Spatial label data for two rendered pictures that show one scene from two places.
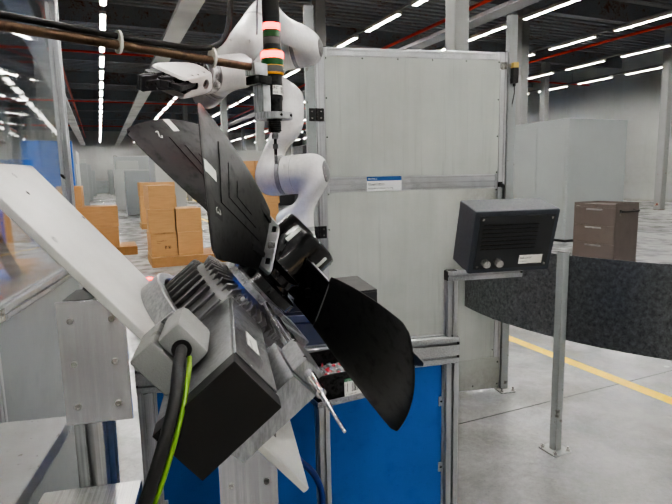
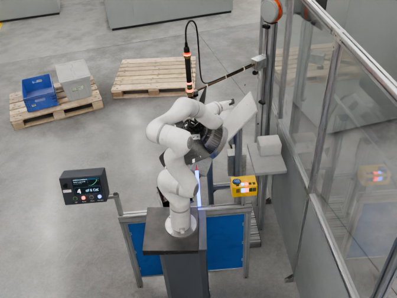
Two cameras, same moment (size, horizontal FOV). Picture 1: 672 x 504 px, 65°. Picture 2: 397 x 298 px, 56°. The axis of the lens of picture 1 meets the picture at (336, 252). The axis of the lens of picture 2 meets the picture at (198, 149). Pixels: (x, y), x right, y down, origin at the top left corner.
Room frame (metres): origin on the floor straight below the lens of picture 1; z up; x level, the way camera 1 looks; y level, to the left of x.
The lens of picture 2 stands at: (3.10, 0.53, 2.74)
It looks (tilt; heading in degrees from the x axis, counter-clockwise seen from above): 38 degrees down; 191
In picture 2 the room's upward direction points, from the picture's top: 4 degrees counter-clockwise
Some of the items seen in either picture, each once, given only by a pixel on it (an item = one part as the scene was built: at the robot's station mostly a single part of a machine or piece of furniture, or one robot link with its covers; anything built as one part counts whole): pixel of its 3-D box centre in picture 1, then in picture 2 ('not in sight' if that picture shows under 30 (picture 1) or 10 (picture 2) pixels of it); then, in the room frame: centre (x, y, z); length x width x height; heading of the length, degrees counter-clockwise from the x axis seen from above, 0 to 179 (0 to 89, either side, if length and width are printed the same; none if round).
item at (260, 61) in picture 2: not in sight; (259, 62); (0.59, 0.54, 1.53); 0.10 x 0.07 x 0.09; 137
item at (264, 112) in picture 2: not in sight; (263, 129); (0.52, 0.61, 0.90); 0.08 x 0.06 x 1.80; 47
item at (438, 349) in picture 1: (306, 361); (185, 213); (1.42, 0.09, 0.82); 0.90 x 0.04 x 0.08; 102
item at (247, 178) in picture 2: not in sight; (243, 187); (1.34, 0.48, 1.02); 0.16 x 0.10 x 0.11; 102
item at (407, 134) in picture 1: (414, 214); not in sight; (3.00, -0.45, 1.10); 1.21 x 0.06 x 2.20; 102
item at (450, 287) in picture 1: (450, 303); (118, 204); (1.51, -0.33, 0.96); 0.03 x 0.03 x 0.20; 12
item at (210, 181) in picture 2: not in sight; (210, 196); (0.90, 0.19, 0.46); 0.09 x 0.05 x 0.91; 12
